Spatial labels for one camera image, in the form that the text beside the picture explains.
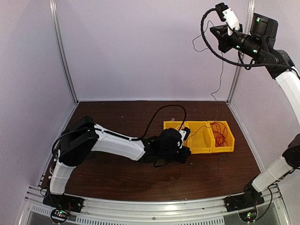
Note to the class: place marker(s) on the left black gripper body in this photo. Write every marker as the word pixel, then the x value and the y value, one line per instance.
pixel 181 158

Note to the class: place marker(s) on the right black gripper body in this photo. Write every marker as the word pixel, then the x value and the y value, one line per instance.
pixel 225 46

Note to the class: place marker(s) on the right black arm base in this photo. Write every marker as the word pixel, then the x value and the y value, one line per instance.
pixel 243 201

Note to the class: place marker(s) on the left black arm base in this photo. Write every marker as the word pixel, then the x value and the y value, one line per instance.
pixel 64 202

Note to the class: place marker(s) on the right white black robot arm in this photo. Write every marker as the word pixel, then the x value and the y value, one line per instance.
pixel 259 45

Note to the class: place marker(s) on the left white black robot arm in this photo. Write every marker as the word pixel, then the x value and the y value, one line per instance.
pixel 78 140

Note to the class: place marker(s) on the middle yellow plastic bin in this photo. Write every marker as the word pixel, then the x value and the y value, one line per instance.
pixel 201 139

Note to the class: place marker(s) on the yellow plastic bin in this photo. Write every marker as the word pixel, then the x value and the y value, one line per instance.
pixel 177 125
pixel 201 139
pixel 222 137

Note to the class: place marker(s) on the left yellow plastic bin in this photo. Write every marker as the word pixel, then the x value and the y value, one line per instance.
pixel 177 125

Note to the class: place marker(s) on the right yellow plastic bin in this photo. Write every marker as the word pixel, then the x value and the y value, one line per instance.
pixel 222 137

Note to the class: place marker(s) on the right circuit board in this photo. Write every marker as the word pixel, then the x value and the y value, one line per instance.
pixel 248 216

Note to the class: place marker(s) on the circuit board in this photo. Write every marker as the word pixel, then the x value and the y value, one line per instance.
pixel 248 216
pixel 59 216

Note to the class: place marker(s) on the left circuit board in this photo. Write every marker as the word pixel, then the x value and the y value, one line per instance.
pixel 59 216

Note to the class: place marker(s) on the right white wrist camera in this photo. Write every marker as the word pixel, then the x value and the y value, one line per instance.
pixel 227 15

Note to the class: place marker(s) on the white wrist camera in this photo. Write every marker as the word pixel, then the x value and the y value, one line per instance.
pixel 227 15
pixel 185 132

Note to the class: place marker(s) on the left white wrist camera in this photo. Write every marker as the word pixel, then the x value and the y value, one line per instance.
pixel 185 132

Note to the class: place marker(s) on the aluminium front rail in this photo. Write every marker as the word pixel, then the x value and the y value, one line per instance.
pixel 207 211

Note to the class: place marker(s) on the left aluminium frame post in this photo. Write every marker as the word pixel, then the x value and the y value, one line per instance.
pixel 61 50

